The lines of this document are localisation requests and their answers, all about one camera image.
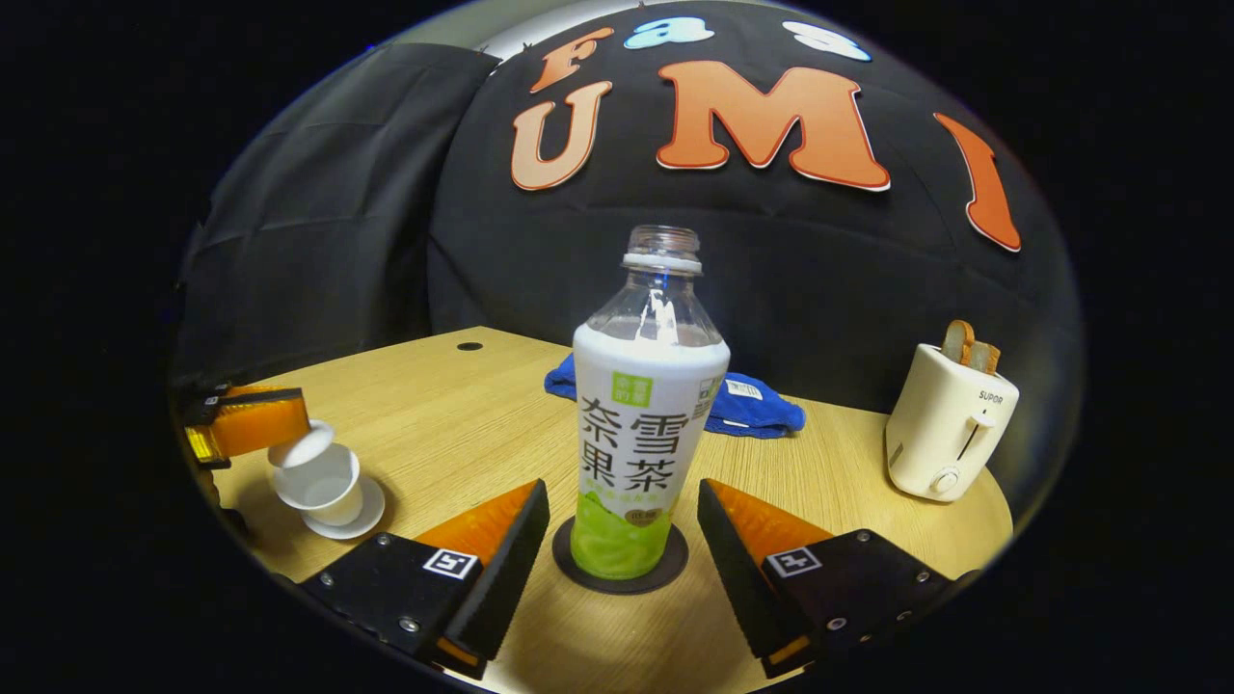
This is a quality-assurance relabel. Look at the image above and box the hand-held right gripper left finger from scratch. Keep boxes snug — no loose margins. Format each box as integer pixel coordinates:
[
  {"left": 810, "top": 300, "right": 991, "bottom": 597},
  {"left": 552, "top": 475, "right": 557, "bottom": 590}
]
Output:
[{"left": 299, "top": 479, "right": 550, "bottom": 681}]

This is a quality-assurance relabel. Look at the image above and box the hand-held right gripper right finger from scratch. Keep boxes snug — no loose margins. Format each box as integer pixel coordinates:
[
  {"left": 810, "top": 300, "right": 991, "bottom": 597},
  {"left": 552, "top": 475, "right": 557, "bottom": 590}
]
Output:
[{"left": 696, "top": 479, "right": 979, "bottom": 681}]

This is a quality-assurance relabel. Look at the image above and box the white teacup lid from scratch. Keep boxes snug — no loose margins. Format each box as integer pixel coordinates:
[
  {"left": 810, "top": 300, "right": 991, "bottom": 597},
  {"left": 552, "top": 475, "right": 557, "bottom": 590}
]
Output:
[{"left": 267, "top": 419, "right": 336, "bottom": 470}]

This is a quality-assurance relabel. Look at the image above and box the dark round coaster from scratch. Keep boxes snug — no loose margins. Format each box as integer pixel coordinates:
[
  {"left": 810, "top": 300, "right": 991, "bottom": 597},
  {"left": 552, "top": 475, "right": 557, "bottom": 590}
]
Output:
[{"left": 551, "top": 516, "right": 690, "bottom": 596}]

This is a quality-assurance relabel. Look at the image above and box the white teacup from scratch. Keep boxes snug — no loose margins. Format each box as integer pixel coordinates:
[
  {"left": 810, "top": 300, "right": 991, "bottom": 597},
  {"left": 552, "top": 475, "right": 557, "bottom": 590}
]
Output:
[{"left": 273, "top": 443, "right": 365, "bottom": 527}]

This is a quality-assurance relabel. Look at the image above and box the white green water bottle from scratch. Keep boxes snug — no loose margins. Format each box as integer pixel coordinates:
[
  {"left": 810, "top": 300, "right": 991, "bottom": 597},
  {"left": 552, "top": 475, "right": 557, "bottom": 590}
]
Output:
[{"left": 569, "top": 225, "right": 732, "bottom": 581}]

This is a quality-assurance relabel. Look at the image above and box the white saucer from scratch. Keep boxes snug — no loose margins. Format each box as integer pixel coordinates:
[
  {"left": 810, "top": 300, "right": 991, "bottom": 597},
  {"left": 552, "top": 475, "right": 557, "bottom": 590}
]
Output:
[{"left": 299, "top": 475, "right": 387, "bottom": 541}]

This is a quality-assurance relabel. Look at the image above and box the blue folded towel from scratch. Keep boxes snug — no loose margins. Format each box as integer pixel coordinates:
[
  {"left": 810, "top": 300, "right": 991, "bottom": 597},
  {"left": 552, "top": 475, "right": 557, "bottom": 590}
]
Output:
[{"left": 544, "top": 354, "right": 807, "bottom": 440}]

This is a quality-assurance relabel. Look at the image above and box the white toaster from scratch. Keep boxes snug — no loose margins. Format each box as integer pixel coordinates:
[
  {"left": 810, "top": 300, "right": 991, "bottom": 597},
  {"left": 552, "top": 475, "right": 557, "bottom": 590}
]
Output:
[{"left": 885, "top": 342, "right": 1021, "bottom": 503}]

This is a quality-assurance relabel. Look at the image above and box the black backdrop cloth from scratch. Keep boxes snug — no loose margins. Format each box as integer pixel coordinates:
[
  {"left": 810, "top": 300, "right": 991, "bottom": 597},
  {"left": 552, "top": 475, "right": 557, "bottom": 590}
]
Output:
[{"left": 174, "top": 0, "right": 1086, "bottom": 502}]

